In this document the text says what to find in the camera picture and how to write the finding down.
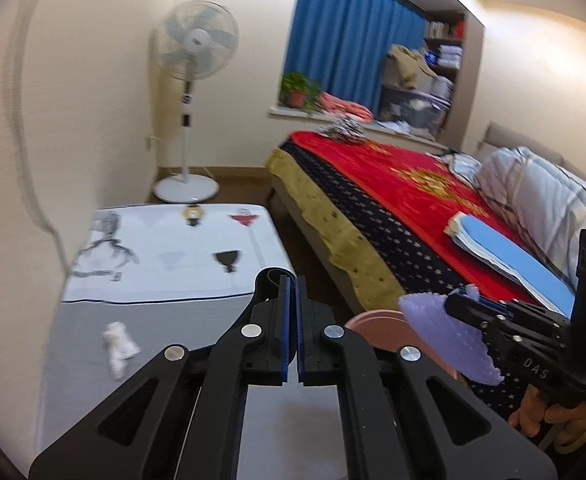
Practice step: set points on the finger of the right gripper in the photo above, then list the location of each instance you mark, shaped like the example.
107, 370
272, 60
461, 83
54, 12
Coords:
513, 307
479, 313

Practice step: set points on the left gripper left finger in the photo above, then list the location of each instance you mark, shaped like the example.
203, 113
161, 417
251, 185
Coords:
181, 415

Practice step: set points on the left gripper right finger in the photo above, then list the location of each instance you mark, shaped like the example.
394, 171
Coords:
403, 416

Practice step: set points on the pink trash bin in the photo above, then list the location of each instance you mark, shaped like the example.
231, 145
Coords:
389, 330

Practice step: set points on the person right hand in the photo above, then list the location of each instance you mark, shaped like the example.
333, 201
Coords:
536, 409

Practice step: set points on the light blue folded sheet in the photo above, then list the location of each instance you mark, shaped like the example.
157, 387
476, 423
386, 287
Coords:
511, 261

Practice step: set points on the white tissue wad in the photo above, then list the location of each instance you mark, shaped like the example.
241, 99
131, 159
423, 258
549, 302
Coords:
120, 347

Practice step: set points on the plaid white pillow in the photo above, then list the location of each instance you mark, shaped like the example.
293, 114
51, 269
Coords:
543, 202

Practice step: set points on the red patterned bed blanket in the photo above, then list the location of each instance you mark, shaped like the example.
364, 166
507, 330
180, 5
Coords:
382, 212

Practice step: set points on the grey table cloth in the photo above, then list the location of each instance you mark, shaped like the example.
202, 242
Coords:
179, 275

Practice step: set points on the grey storage bin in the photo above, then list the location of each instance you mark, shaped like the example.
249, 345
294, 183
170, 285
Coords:
412, 112

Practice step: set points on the zebra striped cloth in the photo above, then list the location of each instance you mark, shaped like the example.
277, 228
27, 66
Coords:
345, 130

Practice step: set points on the pink folded cloth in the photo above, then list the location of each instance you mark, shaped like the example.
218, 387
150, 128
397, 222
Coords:
332, 105

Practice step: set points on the tan jacket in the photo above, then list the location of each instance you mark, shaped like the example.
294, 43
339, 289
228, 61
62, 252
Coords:
405, 68

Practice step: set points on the wooden bookshelf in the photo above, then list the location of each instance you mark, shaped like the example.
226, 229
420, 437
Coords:
455, 38

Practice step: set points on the potted green plant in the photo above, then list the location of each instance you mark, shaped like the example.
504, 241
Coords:
299, 92

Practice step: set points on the blue curtain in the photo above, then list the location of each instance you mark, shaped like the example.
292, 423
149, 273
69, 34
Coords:
342, 44

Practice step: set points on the white standing fan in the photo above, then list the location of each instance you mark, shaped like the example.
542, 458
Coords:
194, 41

